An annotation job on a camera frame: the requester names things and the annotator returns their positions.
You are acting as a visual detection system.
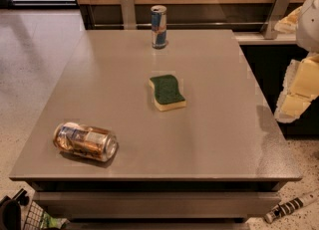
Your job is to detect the orange crushed soda can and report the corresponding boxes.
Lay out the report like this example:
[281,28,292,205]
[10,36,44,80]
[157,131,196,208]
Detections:
[53,122,119,162]

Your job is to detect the green yellow sponge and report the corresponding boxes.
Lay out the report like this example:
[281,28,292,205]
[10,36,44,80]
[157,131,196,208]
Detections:
[149,75,186,112]

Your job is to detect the black object bottom left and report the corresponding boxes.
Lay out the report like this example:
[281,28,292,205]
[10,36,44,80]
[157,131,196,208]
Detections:
[0,188,30,230]

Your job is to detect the left metal wall bracket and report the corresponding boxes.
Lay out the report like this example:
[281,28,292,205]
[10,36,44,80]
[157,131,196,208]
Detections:
[120,0,137,30]

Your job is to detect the wire mesh basket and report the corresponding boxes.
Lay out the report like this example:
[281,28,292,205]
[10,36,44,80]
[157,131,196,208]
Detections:
[22,202,69,230]

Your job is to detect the blue silver energy drink can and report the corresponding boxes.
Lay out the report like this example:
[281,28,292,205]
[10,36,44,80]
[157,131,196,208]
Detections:
[151,5,166,49]

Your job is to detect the black white striped tool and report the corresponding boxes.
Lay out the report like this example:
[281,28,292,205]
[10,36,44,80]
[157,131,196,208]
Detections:
[264,191,317,224]

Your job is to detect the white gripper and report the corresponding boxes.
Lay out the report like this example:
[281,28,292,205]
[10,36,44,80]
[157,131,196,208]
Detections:
[274,0,319,123]

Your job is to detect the right metal wall bracket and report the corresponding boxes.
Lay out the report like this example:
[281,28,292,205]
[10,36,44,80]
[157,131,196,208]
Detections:
[260,0,291,40]

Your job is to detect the metal wall bracket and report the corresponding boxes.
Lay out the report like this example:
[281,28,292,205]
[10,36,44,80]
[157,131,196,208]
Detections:
[120,0,137,30]
[260,0,291,40]

